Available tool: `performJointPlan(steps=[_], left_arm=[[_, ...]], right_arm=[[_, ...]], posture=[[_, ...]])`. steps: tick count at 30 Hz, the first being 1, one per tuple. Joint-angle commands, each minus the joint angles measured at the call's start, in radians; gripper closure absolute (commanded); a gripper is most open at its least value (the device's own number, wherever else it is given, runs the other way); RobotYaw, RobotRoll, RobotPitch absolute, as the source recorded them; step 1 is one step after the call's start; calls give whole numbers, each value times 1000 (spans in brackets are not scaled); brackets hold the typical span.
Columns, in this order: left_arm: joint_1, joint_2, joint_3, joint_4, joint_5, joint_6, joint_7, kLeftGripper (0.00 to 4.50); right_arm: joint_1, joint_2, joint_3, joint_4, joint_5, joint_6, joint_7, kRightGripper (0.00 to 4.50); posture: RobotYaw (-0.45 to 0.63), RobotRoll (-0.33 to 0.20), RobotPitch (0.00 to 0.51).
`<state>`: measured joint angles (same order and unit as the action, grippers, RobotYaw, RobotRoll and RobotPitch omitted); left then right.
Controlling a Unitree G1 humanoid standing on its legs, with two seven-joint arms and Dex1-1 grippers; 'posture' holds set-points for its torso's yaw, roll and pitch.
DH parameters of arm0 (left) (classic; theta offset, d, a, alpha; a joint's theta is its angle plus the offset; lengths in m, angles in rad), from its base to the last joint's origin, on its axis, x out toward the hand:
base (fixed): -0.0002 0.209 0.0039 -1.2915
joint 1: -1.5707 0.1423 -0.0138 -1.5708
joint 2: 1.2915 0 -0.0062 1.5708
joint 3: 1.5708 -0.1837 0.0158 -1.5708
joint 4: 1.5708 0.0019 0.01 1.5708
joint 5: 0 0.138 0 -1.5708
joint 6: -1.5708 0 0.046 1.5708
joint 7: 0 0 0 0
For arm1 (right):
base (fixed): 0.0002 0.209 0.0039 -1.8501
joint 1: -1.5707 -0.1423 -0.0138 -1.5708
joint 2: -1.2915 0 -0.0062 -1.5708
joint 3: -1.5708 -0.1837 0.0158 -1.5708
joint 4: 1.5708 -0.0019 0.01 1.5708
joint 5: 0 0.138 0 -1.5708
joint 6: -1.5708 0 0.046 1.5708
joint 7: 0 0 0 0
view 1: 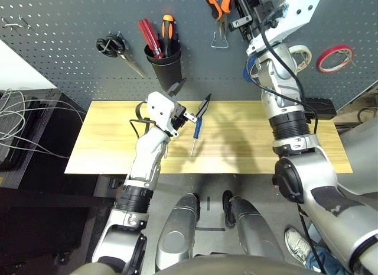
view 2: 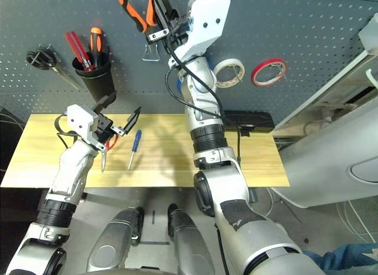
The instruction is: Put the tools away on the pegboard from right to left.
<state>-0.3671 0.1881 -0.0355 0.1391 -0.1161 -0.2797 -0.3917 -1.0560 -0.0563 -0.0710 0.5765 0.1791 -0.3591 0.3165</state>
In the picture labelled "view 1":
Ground blue jeans leg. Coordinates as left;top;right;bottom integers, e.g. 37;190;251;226
305;247;349;275

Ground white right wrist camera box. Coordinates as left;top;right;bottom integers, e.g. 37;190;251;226
277;0;324;41

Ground grey perforated pegboard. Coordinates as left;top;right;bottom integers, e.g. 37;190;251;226
0;0;378;116

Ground blue handled screwdriver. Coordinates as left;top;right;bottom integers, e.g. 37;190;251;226
190;117;204;157

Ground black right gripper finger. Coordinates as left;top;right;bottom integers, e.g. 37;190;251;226
234;0;250;20

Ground clear red handled screwdriver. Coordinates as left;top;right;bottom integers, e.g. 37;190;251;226
138;18;163;59

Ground silver right robot leg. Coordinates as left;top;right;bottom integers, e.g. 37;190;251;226
221;190;284;261

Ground grey robot torso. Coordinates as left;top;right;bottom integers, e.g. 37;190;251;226
70;255;311;275

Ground orange black handled screwdriver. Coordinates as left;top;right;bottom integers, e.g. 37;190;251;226
161;14;175;57

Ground silver left robot leg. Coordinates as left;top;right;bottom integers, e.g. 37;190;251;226
155;193;200;271

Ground red tape roll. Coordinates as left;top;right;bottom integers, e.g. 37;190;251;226
316;44;354;74

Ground black plastic tool case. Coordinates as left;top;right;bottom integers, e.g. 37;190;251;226
304;98;337;119

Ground blue tape roll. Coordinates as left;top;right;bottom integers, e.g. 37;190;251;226
242;56;260;83

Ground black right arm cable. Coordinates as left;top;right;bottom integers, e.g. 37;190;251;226
259;8;325;273

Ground grey cable bundle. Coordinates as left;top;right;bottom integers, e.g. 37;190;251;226
0;90;86;160

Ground white grey sneaker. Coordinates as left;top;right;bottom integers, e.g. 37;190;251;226
284;227;314;267

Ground white tape roll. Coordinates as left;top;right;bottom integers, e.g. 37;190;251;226
288;45;312;73

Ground black tool cup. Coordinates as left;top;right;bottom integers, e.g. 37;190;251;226
144;40;187;92

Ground wire pliers holder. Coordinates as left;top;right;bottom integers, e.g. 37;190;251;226
210;32;230;48

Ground black equipment box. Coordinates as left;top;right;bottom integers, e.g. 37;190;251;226
0;88;89;190

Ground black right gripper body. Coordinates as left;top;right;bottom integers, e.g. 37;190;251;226
230;0;285;41

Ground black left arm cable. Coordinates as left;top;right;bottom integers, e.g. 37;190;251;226
129;101;154;140

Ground orange black needle-nose pliers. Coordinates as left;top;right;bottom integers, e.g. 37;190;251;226
201;0;234;48

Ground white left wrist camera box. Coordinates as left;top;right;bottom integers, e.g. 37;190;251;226
146;90;178;134

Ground white side panel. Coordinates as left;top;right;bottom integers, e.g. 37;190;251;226
0;40;58;91

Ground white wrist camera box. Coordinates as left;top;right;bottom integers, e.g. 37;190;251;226
146;90;178;134
277;0;324;41

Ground silver robot leg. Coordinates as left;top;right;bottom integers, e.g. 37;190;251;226
155;193;200;271
221;190;284;261

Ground grey machine housing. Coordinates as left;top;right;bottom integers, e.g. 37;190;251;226
336;112;378;196

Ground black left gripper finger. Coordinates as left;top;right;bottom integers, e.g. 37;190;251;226
167;82;187;96
194;93;213;119

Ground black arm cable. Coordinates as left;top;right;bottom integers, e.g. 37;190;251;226
129;101;154;140
259;8;325;273

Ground black handled scissors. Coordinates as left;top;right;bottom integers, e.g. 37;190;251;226
95;31;147;78

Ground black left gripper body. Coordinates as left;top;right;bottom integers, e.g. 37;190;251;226
170;102;197;131

